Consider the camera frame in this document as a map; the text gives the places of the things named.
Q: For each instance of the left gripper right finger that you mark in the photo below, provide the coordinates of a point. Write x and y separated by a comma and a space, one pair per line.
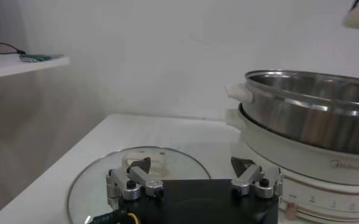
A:
255, 179

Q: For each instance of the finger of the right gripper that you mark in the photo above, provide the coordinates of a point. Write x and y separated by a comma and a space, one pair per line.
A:
356, 4

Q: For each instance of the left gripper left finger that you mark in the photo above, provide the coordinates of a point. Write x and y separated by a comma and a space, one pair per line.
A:
136, 179

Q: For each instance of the round glass pot lid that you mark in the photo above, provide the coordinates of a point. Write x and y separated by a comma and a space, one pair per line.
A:
173, 164

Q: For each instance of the stainless steel steamer basket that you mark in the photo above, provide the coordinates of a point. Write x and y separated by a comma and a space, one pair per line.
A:
304, 121

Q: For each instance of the white electric cooker base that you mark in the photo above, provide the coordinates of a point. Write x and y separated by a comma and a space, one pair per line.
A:
304, 164

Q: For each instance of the white side table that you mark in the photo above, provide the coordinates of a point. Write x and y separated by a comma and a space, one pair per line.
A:
14, 65

